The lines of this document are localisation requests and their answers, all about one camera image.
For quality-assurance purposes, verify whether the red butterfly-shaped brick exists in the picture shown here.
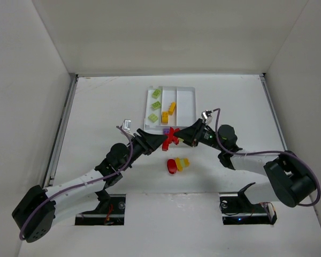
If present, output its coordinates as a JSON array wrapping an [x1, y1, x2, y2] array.
[[162, 127, 180, 152]]

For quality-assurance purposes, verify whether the yellow long brick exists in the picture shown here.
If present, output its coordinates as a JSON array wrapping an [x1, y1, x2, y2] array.
[[168, 102, 176, 116]]

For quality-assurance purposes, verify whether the lime green square brick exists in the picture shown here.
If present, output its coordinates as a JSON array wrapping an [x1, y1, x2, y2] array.
[[148, 113, 158, 123], [151, 101, 162, 110]]

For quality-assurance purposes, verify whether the yellow butterfly print brick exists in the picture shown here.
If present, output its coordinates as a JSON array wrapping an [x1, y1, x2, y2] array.
[[161, 111, 169, 124]]

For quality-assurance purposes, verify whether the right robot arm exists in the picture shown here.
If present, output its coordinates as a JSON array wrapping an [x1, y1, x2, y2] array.
[[174, 119, 321, 208]]

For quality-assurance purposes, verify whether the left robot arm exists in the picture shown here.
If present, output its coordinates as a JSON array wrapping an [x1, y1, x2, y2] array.
[[12, 129, 167, 243]]

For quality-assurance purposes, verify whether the white divided plastic tray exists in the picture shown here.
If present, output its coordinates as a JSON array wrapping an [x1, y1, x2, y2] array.
[[144, 86, 196, 134]]

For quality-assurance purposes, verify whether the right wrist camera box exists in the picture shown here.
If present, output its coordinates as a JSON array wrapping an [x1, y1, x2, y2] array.
[[201, 110, 214, 125]]

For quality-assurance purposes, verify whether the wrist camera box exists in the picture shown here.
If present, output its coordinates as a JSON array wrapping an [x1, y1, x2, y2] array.
[[201, 110, 214, 125], [120, 119, 132, 131]]

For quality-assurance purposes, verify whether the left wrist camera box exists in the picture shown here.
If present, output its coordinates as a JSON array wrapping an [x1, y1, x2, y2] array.
[[120, 119, 132, 131]]

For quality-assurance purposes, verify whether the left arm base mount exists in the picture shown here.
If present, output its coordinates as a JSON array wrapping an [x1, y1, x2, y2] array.
[[74, 194, 126, 226]]

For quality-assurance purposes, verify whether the right aluminium frame rail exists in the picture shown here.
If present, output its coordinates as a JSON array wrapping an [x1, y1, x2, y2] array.
[[259, 73, 288, 150]]

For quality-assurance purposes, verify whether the aluminium frame rail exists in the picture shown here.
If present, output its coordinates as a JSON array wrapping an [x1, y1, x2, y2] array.
[[41, 73, 78, 187], [259, 73, 288, 150]]

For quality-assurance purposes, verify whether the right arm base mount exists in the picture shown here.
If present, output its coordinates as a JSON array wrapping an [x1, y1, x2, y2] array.
[[219, 182, 277, 225]]

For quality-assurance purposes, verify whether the left aluminium frame rail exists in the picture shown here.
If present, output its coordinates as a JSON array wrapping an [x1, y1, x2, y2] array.
[[41, 73, 78, 187]]

